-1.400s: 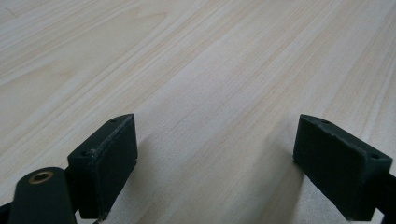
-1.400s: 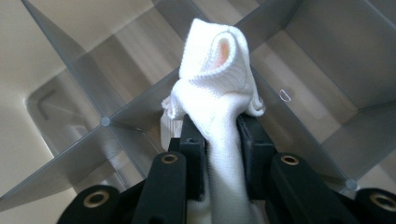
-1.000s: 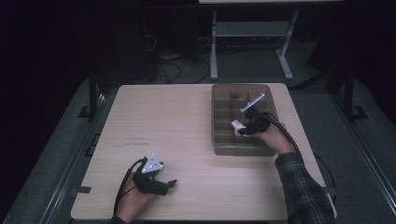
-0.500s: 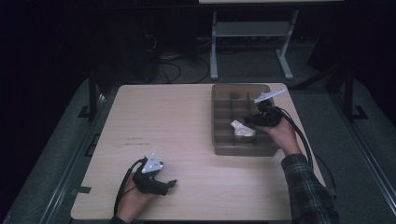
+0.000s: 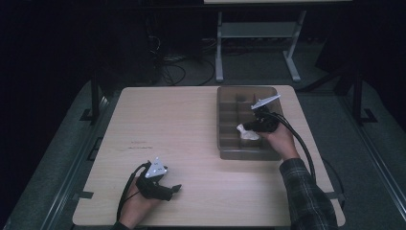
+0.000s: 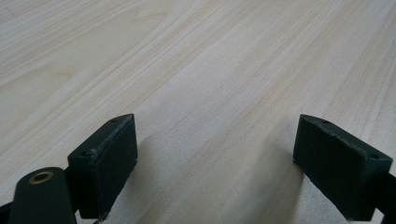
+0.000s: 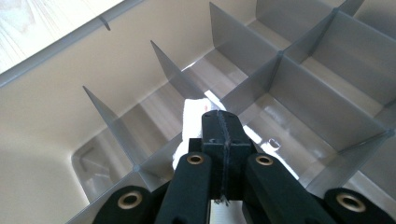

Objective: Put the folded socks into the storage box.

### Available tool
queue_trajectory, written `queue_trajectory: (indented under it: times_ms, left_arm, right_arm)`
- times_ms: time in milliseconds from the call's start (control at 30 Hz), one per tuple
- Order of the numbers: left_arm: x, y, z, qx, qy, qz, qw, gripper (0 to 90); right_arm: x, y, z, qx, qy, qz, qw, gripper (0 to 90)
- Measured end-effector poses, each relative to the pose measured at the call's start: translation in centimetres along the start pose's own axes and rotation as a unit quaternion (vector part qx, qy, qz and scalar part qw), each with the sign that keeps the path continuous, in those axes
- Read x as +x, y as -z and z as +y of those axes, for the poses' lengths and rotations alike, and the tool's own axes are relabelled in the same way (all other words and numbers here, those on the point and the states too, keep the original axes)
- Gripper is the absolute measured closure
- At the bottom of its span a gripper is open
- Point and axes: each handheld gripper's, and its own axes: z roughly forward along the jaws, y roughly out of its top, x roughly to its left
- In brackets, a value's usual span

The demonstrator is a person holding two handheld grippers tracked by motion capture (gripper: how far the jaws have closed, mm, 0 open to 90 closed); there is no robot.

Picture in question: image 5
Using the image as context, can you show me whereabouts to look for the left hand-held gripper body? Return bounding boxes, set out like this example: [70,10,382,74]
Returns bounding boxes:
[135,156,170,201]

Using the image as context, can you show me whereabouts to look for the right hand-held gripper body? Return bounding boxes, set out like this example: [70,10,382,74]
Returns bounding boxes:
[251,94,282,133]

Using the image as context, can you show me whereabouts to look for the white cloth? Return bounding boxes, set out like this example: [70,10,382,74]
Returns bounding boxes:
[236,124,262,142]

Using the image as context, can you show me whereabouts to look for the brown divided storage box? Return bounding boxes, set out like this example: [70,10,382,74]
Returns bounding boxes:
[215,85,292,161]

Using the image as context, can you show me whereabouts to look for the person's right hand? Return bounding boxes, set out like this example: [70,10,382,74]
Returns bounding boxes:
[259,122,302,161]

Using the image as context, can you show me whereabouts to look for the person's left hand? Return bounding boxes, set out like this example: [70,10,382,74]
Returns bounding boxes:
[118,186,161,230]

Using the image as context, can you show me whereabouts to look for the white metal stand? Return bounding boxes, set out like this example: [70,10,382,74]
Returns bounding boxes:
[214,10,308,84]

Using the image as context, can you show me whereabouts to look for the left hand-held gripper black cable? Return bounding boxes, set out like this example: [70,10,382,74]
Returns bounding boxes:
[115,161,151,222]

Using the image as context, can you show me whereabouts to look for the hand-held gripper black cable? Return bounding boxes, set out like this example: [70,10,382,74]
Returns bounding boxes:
[115,161,151,222]
[270,111,318,186]

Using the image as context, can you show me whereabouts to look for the right hand-held gripper black cable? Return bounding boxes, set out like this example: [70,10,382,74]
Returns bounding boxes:
[270,111,318,186]

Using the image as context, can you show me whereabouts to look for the dark table edge bracket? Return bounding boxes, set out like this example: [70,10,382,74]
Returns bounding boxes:
[325,191,347,202]
[72,190,95,201]

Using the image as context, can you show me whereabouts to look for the metal floor rail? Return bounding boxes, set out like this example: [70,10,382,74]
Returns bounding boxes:
[39,94,111,230]
[337,94,406,221]

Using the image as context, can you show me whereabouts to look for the black cables on floor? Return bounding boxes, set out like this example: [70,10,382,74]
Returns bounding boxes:
[147,34,218,87]

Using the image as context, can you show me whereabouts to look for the black upright post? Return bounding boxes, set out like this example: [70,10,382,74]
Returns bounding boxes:
[79,68,102,123]
[350,66,378,127]

